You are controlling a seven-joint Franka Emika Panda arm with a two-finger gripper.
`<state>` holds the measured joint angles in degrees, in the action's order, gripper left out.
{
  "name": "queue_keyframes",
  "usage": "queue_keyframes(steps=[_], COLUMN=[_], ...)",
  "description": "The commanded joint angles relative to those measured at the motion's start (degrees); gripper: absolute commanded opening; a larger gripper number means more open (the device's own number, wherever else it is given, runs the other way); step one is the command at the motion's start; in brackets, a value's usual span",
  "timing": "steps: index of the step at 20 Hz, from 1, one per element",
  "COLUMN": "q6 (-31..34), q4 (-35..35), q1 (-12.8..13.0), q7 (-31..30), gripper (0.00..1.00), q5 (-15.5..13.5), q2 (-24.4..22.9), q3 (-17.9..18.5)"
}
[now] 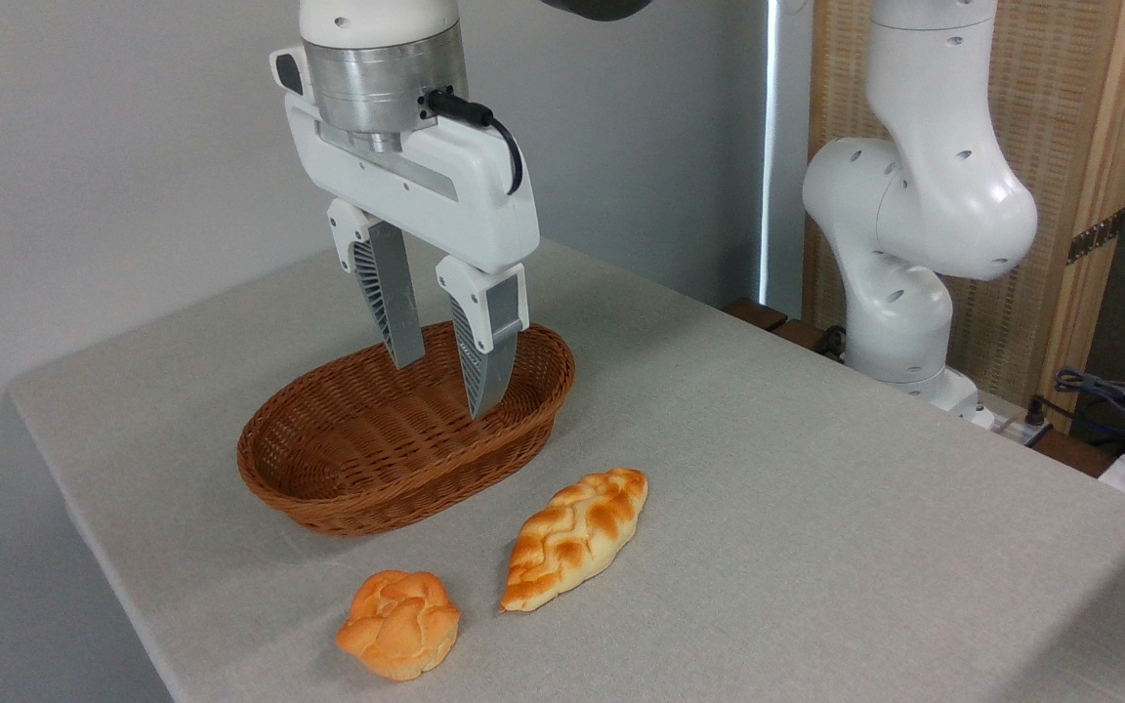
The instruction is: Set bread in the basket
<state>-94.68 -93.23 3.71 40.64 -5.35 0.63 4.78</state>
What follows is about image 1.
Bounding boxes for round knotted bread bun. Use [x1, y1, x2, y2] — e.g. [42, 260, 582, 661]
[335, 570, 461, 682]

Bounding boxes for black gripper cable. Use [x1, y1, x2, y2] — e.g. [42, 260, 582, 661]
[423, 88, 525, 196]

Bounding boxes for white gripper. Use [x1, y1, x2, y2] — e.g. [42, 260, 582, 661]
[270, 44, 541, 420]

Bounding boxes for black cable bundle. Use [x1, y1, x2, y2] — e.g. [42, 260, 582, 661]
[1023, 367, 1125, 460]

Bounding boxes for wooden rattan folding screen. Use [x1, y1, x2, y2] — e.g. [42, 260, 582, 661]
[802, 0, 1125, 433]

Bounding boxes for brown woven wicker basket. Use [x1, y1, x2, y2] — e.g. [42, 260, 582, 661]
[236, 320, 576, 537]

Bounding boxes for metal screen hinge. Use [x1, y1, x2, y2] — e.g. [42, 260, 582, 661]
[1067, 208, 1125, 265]

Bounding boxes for long braided bread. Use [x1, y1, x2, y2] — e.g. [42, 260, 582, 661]
[500, 468, 649, 613]

